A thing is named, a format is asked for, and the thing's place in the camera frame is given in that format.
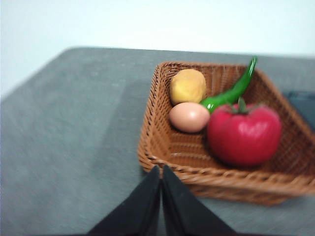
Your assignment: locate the black rectangular tray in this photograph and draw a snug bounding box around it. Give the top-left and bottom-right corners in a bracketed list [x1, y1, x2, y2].
[282, 90, 315, 130]

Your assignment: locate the red tomato with green stem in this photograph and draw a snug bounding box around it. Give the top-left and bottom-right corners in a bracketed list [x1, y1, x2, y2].
[206, 97, 283, 168]

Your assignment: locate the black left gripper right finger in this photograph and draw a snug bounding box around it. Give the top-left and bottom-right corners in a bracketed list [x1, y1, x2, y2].
[162, 164, 235, 236]

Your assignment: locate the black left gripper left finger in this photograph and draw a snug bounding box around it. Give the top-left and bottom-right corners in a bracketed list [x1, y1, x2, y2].
[87, 165, 160, 236]

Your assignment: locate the brown woven wicker basket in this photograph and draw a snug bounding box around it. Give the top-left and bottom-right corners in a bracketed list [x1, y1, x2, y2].
[137, 61, 315, 207]

